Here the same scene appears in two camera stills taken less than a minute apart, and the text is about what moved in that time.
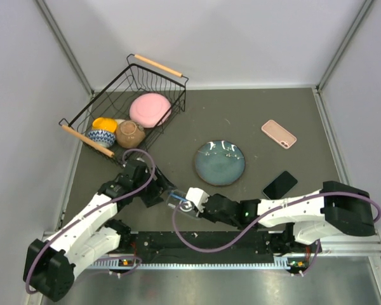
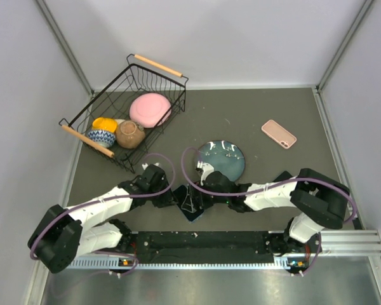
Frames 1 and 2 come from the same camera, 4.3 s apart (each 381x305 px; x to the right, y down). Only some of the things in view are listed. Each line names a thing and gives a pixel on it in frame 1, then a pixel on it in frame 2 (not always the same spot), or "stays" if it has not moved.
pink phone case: x=279 y=134 stays
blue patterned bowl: x=105 y=138 stays
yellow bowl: x=105 y=123 stays
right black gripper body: x=213 y=218 → x=214 y=199
